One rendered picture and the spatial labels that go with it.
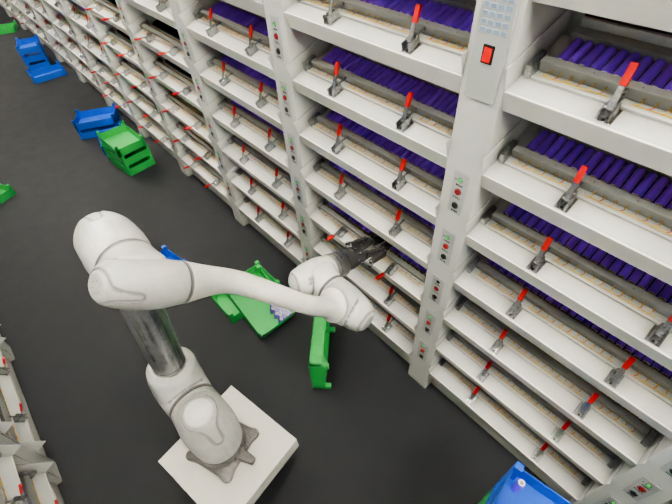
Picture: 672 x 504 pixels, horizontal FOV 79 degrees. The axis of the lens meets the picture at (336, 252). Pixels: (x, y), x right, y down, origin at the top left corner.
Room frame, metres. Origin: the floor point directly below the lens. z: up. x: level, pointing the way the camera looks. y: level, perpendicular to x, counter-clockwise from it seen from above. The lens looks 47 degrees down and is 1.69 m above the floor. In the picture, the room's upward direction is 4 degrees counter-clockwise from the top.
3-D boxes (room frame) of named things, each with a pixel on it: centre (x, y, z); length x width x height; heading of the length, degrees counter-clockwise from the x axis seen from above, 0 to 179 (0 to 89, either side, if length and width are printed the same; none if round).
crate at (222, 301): (1.30, 0.47, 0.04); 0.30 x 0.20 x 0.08; 129
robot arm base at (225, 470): (0.47, 0.40, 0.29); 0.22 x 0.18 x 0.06; 60
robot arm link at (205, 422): (0.49, 0.43, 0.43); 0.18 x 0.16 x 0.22; 40
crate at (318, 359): (0.92, 0.08, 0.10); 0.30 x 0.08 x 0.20; 174
